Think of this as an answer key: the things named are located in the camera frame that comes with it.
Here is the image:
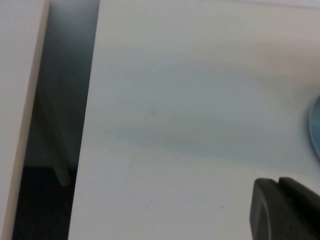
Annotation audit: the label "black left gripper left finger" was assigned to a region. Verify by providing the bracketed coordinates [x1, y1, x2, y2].
[249, 177, 309, 240]

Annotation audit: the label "white side table beige edge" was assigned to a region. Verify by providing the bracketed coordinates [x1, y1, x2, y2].
[0, 0, 51, 240]

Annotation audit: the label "blue cup stand white caps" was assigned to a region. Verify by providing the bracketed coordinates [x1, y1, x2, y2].
[307, 96, 320, 161]

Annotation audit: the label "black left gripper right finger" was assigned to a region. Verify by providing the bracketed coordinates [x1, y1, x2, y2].
[279, 176, 320, 240]

